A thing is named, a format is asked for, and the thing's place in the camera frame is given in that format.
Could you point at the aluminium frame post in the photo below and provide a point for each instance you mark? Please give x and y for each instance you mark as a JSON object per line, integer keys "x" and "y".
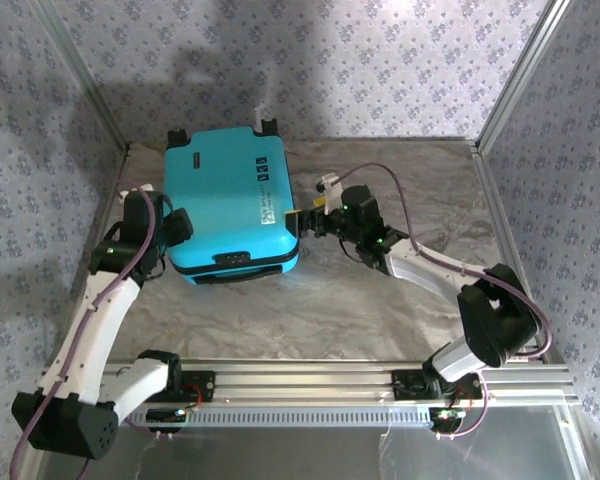
{"x": 83, "y": 75}
{"x": 521, "y": 75}

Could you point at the aluminium side rail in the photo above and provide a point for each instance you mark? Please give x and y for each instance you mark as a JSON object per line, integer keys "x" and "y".
{"x": 117, "y": 175}
{"x": 485, "y": 170}

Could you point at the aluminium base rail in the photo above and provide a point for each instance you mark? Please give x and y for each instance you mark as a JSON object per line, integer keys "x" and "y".
{"x": 305, "y": 380}

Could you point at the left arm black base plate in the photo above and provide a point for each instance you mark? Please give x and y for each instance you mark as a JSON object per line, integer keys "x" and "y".
{"x": 202, "y": 386}

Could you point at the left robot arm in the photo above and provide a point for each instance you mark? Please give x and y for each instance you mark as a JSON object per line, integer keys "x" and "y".
{"x": 95, "y": 330}

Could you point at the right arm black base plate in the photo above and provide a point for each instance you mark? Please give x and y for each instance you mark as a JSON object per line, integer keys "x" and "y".
{"x": 405, "y": 385}

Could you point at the grey metal shelf plate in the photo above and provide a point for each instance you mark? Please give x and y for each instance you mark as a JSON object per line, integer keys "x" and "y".
{"x": 300, "y": 450}

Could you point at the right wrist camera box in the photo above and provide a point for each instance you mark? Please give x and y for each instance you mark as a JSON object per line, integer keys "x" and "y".
{"x": 330, "y": 184}

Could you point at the turquoise hard-shell suitcase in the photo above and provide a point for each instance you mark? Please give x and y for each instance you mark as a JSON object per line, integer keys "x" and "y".
{"x": 220, "y": 200}

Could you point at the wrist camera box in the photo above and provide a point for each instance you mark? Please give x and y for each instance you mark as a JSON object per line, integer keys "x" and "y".
{"x": 132, "y": 191}
{"x": 330, "y": 184}

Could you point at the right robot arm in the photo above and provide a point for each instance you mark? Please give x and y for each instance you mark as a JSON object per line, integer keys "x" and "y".
{"x": 420, "y": 272}

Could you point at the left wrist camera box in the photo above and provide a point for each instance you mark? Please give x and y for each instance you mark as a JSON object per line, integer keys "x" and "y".
{"x": 132, "y": 191}

